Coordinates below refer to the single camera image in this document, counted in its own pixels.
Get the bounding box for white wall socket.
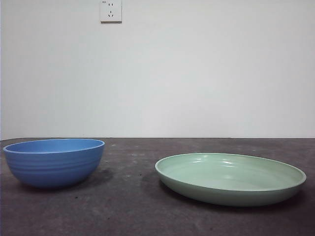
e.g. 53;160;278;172
100;0;123;25

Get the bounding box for blue ribbed bowl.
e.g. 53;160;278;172
2;138;106;189

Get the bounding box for green round plate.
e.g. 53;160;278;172
154;152;307;207

